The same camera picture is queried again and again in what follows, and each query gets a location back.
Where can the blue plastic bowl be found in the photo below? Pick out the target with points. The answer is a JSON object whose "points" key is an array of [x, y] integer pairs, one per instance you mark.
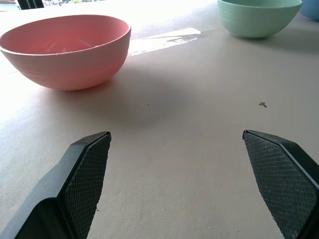
{"points": [[311, 10]]}

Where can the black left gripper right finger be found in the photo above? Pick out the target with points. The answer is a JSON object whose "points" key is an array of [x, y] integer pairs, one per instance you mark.
{"points": [[284, 179]]}

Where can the green plastic bowl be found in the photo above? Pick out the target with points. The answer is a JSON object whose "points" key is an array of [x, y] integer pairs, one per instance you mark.
{"points": [[256, 17]]}

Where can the red plastic bowl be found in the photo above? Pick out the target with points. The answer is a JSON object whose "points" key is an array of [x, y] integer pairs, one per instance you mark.
{"points": [[67, 62]]}

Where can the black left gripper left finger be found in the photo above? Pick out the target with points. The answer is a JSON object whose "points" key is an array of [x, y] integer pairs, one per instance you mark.
{"points": [[74, 184]]}

